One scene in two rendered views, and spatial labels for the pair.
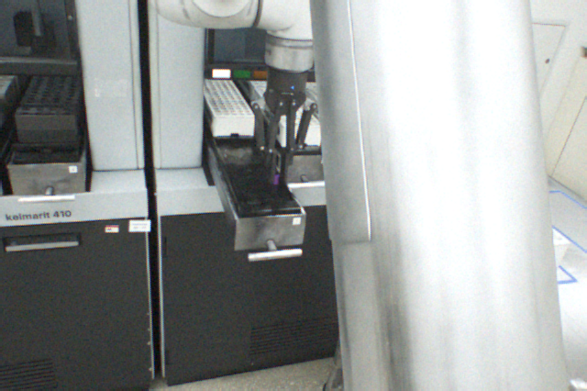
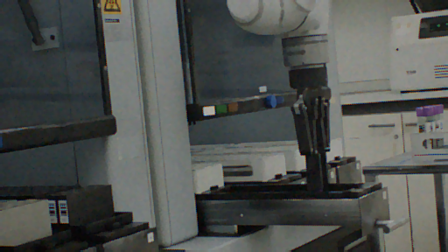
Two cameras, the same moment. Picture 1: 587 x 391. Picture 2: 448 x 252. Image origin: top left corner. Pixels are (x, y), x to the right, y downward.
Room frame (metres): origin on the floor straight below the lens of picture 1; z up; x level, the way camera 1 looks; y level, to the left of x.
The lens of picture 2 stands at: (-0.35, 1.15, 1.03)
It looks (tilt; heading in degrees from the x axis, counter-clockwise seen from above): 3 degrees down; 324
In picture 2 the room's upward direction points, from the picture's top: 6 degrees counter-clockwise
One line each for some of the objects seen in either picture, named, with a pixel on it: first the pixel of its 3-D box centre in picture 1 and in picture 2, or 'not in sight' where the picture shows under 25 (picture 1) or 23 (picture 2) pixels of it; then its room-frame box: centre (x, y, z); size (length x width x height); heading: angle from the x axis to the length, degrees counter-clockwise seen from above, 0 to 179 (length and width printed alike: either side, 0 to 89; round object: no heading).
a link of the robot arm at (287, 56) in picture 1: (289, 51); (305, 52); (0.87, 0.04, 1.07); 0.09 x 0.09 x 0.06
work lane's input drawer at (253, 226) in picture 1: (236, 154); (227, 206); (1.03, 0.15, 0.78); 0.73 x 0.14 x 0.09; 21
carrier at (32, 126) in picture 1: (48, 127); (87, 207); (0.89, 0.53, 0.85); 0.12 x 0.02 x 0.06; 112
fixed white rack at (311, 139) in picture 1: (284, 117); (218, 171); (1.19, 0.05, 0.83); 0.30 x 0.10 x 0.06; 21
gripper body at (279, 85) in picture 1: (285, 91); (309, 90); (0.87, 0.04, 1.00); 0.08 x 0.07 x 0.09; 112
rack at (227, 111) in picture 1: (223, 107); (153, 182); (1.19, 0.21, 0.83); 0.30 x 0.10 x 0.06; 21
